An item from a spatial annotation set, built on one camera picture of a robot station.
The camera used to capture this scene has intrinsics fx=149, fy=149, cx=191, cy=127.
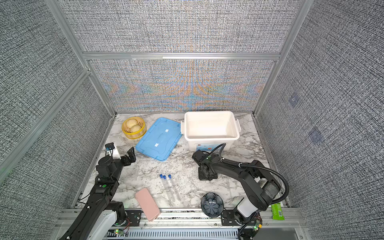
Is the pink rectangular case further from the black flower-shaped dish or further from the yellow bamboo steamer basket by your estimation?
the yellow bamboo steamer basket

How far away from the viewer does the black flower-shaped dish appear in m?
0.75

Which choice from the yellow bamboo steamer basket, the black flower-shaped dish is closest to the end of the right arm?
the black flower-shaped dish

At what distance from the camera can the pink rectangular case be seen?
0.75m
